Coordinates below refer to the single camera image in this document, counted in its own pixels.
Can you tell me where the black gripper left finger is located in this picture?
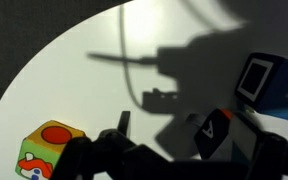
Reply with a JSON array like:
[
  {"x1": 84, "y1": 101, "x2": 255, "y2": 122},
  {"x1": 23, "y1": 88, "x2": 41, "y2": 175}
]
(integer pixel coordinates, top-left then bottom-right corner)
[{"x1": 49, "y1": 110, "x2": 198, "y2": 180}]

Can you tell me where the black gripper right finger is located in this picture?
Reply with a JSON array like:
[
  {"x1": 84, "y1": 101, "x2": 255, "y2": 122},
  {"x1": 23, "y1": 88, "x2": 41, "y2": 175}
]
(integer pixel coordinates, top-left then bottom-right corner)
[{"x1": 197, "y1": 129, "x2": 288, "y2": 180}]

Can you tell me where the black white letter A block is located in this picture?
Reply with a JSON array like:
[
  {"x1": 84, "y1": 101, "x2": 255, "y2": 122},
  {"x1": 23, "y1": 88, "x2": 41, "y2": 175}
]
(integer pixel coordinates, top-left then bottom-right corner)
[{"x1": 193, "y1": 108, "x2": 262, "y2": 164}]

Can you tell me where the blue block with white square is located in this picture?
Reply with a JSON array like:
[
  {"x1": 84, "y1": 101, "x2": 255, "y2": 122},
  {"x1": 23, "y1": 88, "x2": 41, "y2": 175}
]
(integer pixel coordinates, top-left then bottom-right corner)
[{"x1": 234, "y1": 52, "x2": 288, "y2": 125}]

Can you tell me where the orange colourful picture block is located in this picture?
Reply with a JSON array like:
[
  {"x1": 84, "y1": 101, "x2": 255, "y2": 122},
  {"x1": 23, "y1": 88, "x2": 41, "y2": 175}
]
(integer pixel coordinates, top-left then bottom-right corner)
[{"x1": 14, "y1": 119, "x2": 87, "y2": 180}]

